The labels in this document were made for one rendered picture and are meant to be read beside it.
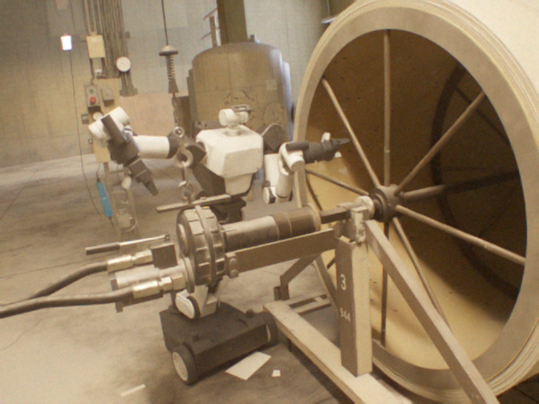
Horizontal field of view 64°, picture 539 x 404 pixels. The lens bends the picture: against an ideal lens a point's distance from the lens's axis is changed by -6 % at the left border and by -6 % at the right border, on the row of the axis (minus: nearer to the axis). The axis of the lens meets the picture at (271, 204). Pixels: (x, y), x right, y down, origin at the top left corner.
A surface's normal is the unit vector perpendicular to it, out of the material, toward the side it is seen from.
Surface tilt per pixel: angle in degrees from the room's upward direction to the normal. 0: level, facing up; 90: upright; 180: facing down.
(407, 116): 112
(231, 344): 90
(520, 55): 50
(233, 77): 90
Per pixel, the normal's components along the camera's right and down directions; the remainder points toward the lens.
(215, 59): -0.36, 0.26
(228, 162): 0.59, 0.44
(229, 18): 0.40, 0.18
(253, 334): 0.61, 0.13
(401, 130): 0.41, 0.44
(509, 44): 0.22, -0.52
